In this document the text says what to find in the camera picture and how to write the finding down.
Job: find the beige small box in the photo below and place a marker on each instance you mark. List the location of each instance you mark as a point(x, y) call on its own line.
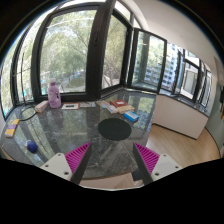
point(41, 106)

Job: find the blue white box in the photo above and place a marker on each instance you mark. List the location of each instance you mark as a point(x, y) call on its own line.
point(131, 116)

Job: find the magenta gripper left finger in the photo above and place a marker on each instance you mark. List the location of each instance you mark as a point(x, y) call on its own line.
point(70, 166)

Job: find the light blue booklet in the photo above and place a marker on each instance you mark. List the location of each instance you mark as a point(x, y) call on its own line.
point(112, 109)

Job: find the tan cardboard box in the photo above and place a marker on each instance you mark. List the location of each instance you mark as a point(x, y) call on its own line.
point(125, 109)

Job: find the yellow purple box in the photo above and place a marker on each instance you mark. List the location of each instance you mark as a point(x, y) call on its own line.
point(10, 131)

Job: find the purple detergent bottle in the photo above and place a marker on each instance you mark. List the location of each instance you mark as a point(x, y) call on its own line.
point(54, 97)

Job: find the round black mouse pad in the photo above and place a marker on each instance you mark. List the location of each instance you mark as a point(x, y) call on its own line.
point(114, 129)

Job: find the black window frame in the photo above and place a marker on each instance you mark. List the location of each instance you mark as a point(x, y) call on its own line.
point(96, 47)

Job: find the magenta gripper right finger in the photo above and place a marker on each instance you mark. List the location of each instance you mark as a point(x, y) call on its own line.
point(153, 166)

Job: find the flat pink white card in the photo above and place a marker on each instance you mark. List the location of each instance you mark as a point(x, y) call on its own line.
point(70, 106)

